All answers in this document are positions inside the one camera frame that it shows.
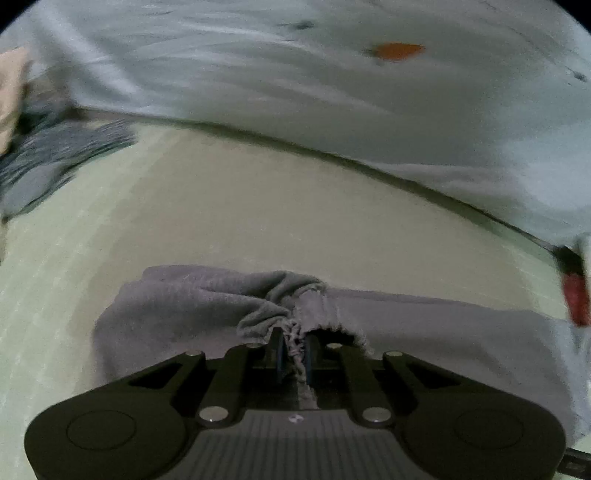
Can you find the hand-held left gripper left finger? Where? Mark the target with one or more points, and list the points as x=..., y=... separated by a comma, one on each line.
x=278, y=357

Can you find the pale blue printed blanket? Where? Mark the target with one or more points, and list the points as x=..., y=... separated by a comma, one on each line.
x=277, y=83

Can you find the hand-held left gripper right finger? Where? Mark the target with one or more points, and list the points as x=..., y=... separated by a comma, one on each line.
x=309, y=364

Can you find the grey crumpled garment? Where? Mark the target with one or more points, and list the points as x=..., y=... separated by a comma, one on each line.
x=51, y=157

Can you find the grey garment with raw hem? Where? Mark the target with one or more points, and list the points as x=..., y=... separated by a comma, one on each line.
x=194, y=314

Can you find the red cloth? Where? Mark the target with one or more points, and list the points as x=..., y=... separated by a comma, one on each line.
x=576, y=290

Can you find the beige cloth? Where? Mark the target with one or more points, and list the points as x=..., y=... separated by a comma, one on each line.
x=11, y=92

